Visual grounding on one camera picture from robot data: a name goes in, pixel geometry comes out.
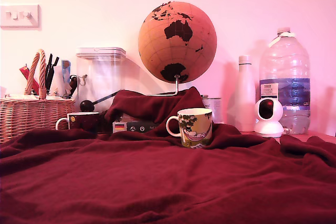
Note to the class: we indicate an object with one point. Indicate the pale grey box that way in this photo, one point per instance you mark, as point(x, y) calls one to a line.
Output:
point(130, 118)

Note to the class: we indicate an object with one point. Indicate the tin can with script label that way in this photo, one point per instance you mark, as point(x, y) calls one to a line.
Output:
point(214, 108)

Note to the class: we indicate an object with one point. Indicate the cork globe on metal stand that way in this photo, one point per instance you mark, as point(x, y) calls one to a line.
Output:
point(177, 51)

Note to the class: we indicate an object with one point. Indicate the box with German flag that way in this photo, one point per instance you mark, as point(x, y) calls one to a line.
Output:
point(120, 127)

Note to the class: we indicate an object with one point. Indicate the clear container with white lid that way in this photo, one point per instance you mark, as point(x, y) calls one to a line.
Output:
point(104, 77)

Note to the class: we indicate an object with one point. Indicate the white insulated bottle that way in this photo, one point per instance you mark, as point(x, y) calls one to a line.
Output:
point(244, 98)

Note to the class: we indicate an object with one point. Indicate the black knob with rod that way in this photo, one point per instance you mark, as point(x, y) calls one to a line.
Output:
point(86, 106)

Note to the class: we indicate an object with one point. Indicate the dark red blanket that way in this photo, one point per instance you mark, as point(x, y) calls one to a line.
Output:
point(157, 182)

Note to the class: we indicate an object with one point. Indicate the blue and white packet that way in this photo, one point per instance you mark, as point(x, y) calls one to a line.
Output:
point(65, 70)

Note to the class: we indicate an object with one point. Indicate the large clear water bottle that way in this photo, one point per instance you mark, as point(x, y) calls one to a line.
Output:
point(285, 64)

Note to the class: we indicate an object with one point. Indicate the red packet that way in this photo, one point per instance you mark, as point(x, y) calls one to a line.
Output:
point(25, 73)

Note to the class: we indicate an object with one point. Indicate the small white round camera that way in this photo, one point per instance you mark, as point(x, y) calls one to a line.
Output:
point(269, 127)

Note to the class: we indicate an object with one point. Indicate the white wall switch plate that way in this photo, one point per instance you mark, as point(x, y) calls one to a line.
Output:
point(19, 22)

